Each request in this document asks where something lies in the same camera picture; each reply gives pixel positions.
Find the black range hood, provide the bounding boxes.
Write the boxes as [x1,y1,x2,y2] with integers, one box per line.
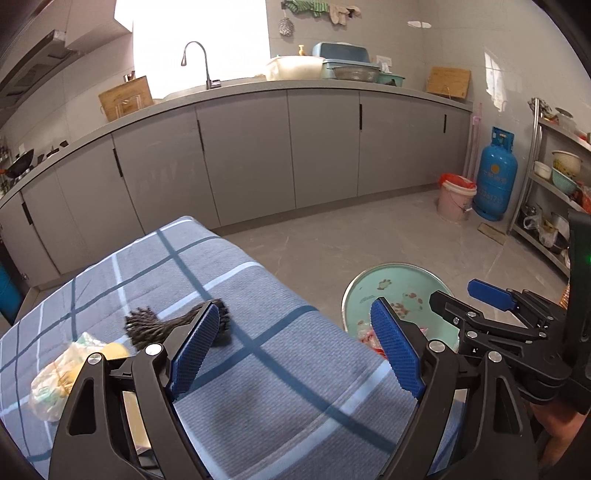
[0,28,79,100]

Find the mint green enamel bucket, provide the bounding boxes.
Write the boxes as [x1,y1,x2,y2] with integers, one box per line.
[342,263,455,358]

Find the metal colander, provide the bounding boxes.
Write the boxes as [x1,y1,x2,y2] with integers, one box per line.
[332,65,382,83]

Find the yellow sponge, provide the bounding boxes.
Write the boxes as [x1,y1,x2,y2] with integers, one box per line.
[99,342,131,364]

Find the blue gas cylinder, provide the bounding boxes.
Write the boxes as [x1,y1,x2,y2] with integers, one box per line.
[0,265,21,324]
[475,127,519,221]

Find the white plastic tub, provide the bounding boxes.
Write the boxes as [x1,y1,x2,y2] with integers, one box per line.
[265,55,325,81]

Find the metal shelf rack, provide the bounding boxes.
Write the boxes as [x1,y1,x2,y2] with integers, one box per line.
[508,97,591,278]

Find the gas stove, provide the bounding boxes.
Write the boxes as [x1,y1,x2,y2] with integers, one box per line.
[34,141,70,162]

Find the bright window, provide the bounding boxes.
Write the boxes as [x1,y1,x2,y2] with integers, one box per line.
[115,0,271,99]

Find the plastic bag on shelf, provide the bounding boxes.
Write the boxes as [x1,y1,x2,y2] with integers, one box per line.
[524,215,559,247]

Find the pink broom handle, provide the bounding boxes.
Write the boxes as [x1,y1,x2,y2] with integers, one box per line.
[464,102,483,178]

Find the metal kitchen faucet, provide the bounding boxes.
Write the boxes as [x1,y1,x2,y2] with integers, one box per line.
[181,41,221,90]

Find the pink bucket with red bag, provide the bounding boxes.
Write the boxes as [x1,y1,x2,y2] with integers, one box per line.
[437,174,478,221]

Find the grey wall cabinets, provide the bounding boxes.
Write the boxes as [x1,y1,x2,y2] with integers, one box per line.
[65,0,134,49]

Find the plastic bag with white contents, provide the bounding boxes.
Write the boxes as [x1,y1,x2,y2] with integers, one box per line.
[356,320,384,354]

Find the black mesh scrubber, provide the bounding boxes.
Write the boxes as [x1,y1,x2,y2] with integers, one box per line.
[126,299,232,347]

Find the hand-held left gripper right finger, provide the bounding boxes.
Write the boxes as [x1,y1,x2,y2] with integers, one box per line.
[370,296,539,480]

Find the beige rubber gloves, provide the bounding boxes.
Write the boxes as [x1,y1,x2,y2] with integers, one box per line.
[328,4,361,26]

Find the blue plaid cloth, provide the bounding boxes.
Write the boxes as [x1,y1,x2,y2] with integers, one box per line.
[0,215,462,480]

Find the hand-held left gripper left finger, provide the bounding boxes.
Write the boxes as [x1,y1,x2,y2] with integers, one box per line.
[48,302,221,480]

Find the grey kitchen counter cabinets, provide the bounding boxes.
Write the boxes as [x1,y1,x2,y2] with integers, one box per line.
[0,78,474,287]

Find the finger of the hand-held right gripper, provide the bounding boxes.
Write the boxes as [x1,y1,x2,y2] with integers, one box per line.
[467,278,525,313]
[428,290,513,333]

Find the wooden cutting board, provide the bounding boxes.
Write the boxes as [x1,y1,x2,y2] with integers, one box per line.
[426,66,472,99]
[98,75,154,122]

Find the blue dish rack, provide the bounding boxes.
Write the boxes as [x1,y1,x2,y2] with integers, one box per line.
[311,42,382,80]

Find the clear printed plastic bag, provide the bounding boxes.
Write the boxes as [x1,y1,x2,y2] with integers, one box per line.
[30,332,130,423]

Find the green bowl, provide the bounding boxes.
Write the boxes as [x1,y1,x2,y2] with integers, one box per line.
[551,167,579,195]

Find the black wok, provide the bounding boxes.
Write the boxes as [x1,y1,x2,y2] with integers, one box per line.
[0,148,35,180]

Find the green striped cloth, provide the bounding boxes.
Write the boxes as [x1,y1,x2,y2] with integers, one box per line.
[281,0,331,17]

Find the person's right hand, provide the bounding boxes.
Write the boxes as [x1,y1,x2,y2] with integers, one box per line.
[531,401,591,478]

